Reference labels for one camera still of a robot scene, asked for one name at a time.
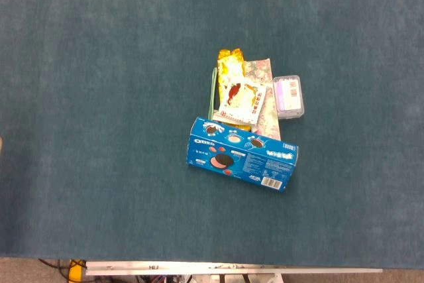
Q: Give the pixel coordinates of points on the mint green plastic brush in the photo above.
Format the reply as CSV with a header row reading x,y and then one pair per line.
x,y
212,97

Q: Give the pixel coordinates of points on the white snack pouch red picture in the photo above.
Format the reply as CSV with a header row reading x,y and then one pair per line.
x,y
240,100

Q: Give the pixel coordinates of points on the blue Oreo cookie box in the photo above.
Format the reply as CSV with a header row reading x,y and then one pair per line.
x,y
238,157

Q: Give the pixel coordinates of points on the long floral print box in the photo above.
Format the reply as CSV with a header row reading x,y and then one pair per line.
x,y
270,110

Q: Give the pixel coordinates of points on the gold foil snack packet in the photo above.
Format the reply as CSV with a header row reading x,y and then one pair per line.
x,y
228,64

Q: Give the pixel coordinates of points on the clear plastic box purple contents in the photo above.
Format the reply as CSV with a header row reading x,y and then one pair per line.
x,y
288,97

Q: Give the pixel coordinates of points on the teal felt table cover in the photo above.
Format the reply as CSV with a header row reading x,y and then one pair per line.
x,y
99,97

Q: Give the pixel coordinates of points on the aluminium rail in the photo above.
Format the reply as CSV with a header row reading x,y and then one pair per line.
x,y
232,268

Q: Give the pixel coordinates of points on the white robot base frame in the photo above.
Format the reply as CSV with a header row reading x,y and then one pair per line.
x,y
232,279

